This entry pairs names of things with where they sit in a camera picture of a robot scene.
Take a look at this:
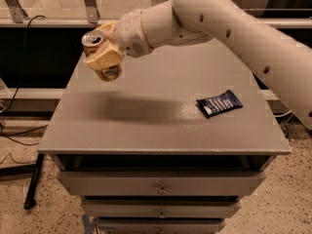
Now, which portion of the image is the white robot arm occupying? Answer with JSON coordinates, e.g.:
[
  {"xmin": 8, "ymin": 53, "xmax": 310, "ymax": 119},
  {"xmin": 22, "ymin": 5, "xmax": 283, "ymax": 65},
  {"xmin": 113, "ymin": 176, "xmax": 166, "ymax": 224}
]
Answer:
[{"xmin": 82, "ymin": 0, "xmax": 312, "ymax": 130}]

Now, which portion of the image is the bottom grey drawer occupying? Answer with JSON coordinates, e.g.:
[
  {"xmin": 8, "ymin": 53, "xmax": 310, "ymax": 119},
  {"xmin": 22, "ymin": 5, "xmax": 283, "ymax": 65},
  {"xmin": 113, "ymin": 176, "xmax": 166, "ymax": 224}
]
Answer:
[{"xmin": 97, "ymin": 218, "xmax": 225, "ymax": 234}]

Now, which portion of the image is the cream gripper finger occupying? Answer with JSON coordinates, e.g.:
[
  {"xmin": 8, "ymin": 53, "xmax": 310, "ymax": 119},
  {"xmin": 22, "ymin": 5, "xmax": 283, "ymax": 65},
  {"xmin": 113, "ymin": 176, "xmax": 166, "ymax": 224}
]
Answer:
[
  {"xmin": 85, "ymin": 43, "xmax": 124, "ymax": 70},
  {"xmin": 97, "ymin": 20, "xmax": 117, "ymax": 37}
]

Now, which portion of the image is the black cable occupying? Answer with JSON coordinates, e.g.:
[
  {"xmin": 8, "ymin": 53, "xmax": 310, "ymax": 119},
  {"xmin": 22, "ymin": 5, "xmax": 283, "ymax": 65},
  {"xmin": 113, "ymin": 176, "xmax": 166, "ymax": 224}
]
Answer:
[{"xmin": 0, "ymin": 14, "xmax": 50, "ymax": 166}]

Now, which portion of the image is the middle grey drawer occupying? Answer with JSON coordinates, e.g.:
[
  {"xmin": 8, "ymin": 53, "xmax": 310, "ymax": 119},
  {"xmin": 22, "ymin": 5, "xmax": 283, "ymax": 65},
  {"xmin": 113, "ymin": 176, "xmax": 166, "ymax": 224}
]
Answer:
[{"xmin": 82, "ymin": 197, "xmax": 241, "ymax": 218}]

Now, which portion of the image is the blue snack packet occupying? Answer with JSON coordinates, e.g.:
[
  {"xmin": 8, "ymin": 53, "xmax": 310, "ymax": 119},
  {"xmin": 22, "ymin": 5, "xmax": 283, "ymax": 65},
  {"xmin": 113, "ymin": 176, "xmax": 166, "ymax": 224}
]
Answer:
[{"xmin": 197, "ymin": 90, "xmax": 243, "ymax": 118}]

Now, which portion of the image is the grey drawer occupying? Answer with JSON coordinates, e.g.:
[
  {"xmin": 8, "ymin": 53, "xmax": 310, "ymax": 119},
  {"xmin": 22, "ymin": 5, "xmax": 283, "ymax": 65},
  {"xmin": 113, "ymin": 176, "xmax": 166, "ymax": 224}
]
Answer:
[
  {"xmin": 82, "ymin": 197, "xmax": 241, "ymax": 218},
  {"xmin": 97, "ymin": 218, "xmax": 225, "ymax": 234},
  {"xmin": 58, "ymin": 171, "xmax": 265, "ymax": 196}
]

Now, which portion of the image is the white cable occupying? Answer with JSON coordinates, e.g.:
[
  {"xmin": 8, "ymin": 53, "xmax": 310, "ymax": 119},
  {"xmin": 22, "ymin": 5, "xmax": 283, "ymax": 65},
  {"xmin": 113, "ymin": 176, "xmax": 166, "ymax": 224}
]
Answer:
[{"xmin": 273, "ymin": 110, "xmax": 293, "ymax": 119}]

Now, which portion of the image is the metal railing frame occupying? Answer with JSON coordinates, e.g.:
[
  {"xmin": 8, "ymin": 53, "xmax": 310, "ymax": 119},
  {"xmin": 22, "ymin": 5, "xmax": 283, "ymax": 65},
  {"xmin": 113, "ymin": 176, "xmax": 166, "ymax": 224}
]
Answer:
[{"xmin": 0, "ymin": 0, "xmax": 312, "ymax": 28}]

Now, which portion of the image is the orange soda can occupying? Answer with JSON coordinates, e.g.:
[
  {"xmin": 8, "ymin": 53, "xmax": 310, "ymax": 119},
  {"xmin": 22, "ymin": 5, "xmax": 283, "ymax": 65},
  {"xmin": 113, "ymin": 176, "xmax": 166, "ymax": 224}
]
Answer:
[{"xmin": 81, "ymin": 29, "xmax": 123, "ymax": 82}]

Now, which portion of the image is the top grey drawer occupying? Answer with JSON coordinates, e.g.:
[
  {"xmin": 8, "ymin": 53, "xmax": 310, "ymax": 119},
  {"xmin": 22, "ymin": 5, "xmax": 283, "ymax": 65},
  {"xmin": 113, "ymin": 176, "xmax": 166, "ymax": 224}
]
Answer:
[{"xmin": 58, "ymin": 171, "xmax": 265, "ymax": 196}]

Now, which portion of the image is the black table leg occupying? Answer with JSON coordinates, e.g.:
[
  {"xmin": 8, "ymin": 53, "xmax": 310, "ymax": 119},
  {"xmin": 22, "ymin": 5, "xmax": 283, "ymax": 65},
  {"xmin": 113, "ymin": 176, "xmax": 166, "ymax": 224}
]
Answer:
[{"xmin": 23, "ymin": 153, "xmax": 45, "ymax": 210}]

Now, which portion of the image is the grey drawer cabinet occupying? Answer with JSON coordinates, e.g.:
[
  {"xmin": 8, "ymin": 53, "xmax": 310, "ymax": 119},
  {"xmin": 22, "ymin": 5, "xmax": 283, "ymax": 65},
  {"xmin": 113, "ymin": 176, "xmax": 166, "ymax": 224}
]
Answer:
[{"xmin": 37, "ymin": 39, "xmax": 293, "ymax": 234}]

